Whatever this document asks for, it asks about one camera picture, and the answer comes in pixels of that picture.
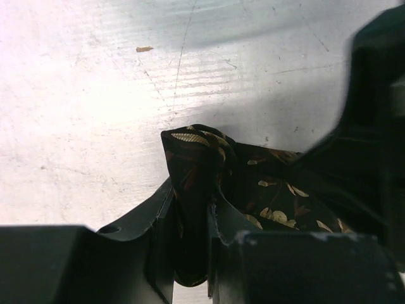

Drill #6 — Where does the black gold patterned tie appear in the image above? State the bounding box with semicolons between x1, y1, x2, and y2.
161;124;352;287

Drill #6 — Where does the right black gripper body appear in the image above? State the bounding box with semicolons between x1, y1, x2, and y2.
290;3;405;248

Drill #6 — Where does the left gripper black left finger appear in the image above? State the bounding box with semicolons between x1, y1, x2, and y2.
1;180;174;303

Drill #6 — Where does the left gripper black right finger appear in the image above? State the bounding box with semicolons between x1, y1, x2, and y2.
207;193;401;303

